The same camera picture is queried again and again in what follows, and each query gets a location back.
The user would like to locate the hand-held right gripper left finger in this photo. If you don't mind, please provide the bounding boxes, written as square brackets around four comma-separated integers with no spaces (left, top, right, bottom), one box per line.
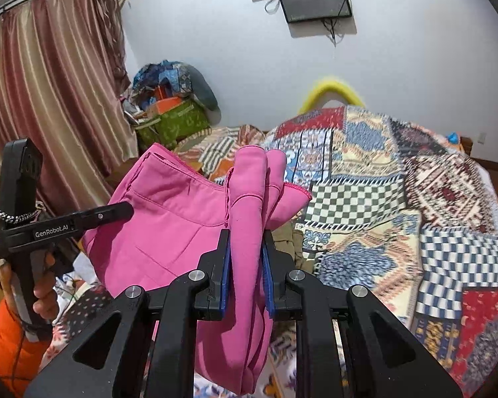
[23,228,232,398]

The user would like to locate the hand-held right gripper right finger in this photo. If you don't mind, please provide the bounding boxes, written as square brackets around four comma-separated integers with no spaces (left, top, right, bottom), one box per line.
[262,230,465,398]

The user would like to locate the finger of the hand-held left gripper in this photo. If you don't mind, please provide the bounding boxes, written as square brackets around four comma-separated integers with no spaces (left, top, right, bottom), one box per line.
[77,203,134,230]

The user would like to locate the pink pants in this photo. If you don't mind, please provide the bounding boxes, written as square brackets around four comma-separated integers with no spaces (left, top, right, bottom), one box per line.
[82,143,313,396]

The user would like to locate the person's left forearm orange sleeve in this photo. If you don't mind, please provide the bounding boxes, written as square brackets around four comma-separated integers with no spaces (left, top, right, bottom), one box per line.
[0,298,50,396]

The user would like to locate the person's left hand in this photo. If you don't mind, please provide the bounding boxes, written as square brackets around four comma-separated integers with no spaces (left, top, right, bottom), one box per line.
[0,253,59,322]

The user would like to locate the olive green cloth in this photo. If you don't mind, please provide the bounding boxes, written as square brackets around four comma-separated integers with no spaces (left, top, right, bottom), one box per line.
[272,220,317,275]

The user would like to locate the striped brown curtain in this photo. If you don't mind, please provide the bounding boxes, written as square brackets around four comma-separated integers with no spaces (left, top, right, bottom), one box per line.
[0,0,137,212]

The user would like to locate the green printed box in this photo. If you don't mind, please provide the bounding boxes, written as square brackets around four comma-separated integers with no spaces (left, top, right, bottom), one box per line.
[133,99,212,150]

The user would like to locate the patchwork printed blanket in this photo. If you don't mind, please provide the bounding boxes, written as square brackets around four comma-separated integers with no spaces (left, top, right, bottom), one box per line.
[37,105,498,398]

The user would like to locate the pile of bags and clothes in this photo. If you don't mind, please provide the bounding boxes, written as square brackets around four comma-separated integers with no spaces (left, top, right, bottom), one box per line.
[120,60,221,121]

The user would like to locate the yellow curved cushion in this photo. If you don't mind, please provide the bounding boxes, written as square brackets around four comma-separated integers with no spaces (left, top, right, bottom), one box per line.
[299,75,366,114]

